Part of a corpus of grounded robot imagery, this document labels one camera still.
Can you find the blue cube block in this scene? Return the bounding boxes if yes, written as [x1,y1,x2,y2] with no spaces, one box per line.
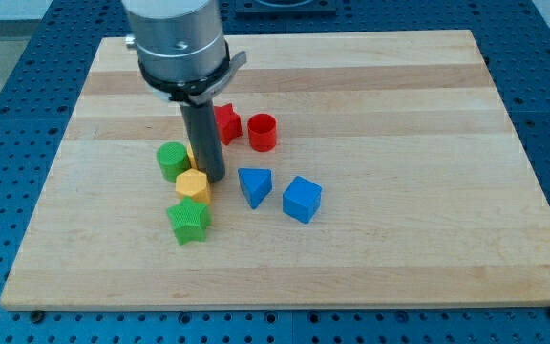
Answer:
[283,176,323,224]

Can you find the red cylinder block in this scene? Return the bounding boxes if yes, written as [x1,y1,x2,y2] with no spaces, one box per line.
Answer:
[247,114,277,152]

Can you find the green cylinder block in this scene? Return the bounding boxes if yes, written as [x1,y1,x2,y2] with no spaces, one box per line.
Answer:
[156,141,191,183]

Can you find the yellow hexagon block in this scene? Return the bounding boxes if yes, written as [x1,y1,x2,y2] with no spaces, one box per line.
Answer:
[175,169,212,204]

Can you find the blue triangle block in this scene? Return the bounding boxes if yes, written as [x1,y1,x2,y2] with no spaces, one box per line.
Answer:
[238,168,272,209]

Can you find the green star block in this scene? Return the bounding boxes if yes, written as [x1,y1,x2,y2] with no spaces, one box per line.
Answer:
[166,197,211,246]

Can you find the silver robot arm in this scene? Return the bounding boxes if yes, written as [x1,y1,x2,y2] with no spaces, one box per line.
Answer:
[121,0,247,182]

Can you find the red star block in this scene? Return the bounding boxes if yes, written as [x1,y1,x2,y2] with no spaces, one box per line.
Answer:
[214,103,243,145]

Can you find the wooden board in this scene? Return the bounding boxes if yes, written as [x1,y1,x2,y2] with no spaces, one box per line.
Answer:
[0,30,550,311]

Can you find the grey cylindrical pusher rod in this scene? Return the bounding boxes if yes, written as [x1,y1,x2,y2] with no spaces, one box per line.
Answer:
[180,101,225,183]

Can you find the yellow block behind rod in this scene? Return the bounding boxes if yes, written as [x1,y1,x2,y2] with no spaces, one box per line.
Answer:
[186,144,198,170]

